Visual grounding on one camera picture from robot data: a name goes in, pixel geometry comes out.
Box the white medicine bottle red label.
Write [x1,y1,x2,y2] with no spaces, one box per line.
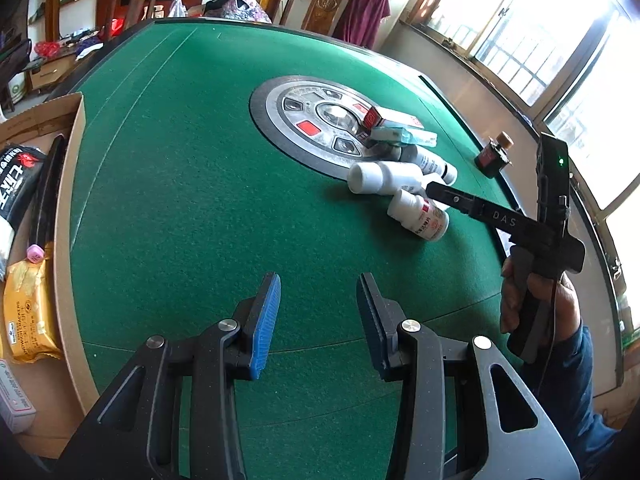
[387,190,449,242]

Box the white plastic bottle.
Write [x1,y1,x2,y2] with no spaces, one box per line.
[347,162,444,196]

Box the teal tissue pack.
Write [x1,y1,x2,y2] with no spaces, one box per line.
[370,126,437,148]

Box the red white glue box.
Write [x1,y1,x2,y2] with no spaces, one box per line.
[362,106,424,131]

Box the yellow snack bag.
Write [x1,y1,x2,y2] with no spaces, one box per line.
[3,242,63,363]

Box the black marker pen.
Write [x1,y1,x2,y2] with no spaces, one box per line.
[26,133,67,263]

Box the white small box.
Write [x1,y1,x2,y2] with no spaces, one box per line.
[0,359,37,434]

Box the black silver snack packet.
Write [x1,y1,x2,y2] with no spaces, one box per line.
[0,144,46,281]

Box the white slim bottle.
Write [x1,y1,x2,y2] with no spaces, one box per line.
[390,145,458,185]

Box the blue sleeve right forearm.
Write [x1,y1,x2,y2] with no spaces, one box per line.
[521,325,618,477]

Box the person right hand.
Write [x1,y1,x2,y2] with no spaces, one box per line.
[499,257,583,345]

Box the small dark ink bottle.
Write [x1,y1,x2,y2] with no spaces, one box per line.
[474,131,513,178]

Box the round mahjong table control panel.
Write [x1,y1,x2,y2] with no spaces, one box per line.
[250,76,400,180]

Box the cardboard tray box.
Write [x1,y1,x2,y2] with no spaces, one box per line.
[1,93,98,458]

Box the maroon garment on chair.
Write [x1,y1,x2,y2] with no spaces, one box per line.
[333,0,390,50]

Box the pile of clothes bag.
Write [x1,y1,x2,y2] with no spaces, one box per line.
[203,0,271,24]

